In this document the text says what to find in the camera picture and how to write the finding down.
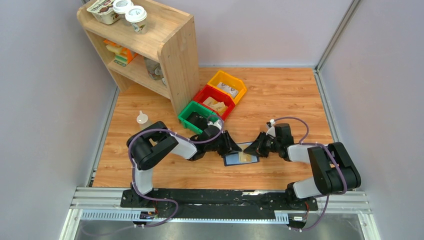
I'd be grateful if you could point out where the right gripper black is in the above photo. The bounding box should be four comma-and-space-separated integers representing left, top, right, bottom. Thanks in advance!
243, 131, 280, 158

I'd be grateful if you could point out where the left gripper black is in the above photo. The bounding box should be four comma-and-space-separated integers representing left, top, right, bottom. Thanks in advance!
205, 130, 243, 157

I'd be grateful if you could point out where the navy blue card holder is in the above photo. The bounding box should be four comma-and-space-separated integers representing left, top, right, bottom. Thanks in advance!
223, 142, 260, 167

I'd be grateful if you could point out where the yellow VIP card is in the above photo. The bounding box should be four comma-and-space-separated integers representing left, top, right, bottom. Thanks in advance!
210, 102, 228, 115
238, 152, 258, 164

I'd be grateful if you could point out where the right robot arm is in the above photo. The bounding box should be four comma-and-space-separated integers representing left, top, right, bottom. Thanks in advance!
243, 123, 362, 210

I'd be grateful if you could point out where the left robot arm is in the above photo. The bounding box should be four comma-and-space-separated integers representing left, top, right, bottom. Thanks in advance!
126, 120, 242, 208

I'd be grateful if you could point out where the green plastic bin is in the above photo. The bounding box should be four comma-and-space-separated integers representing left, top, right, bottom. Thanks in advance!
178, 101, 216, 134

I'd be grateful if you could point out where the black bag in green bin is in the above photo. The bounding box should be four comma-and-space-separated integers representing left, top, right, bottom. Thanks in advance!
186, 111, 208, 133

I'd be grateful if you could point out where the brown packet left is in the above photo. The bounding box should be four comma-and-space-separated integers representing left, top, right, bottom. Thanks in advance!
202, 96, 219, 108

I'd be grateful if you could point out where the white sachet in yellow bin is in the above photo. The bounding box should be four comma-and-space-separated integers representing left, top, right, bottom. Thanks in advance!
217, 82, 239, 99

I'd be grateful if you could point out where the red plastic bin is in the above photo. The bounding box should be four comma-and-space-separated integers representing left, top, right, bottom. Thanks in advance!
193, 85, 236, 120

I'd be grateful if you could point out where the clear squeeze bottle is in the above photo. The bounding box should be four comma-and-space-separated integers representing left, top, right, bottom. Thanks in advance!
136, 110, 153, 131

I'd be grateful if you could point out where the glass jar on shelf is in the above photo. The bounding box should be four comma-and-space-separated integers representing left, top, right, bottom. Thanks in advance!
143, 56, 164, 81

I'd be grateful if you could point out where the wooden shelf unit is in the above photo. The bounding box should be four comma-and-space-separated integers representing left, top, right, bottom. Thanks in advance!
76, 0, 200, 115

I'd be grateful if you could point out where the orange snack package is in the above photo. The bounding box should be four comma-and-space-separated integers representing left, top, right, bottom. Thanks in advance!
103, 39, 138, 67

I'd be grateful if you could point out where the white lidded paper cup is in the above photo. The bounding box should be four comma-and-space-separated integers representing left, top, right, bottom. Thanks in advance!
113, 0, 134, 26

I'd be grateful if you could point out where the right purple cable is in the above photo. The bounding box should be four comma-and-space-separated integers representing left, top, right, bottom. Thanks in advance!
266, 116, 349, 233

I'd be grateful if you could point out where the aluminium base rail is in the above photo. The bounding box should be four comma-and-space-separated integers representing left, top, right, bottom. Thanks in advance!
60, 187, 380, 240

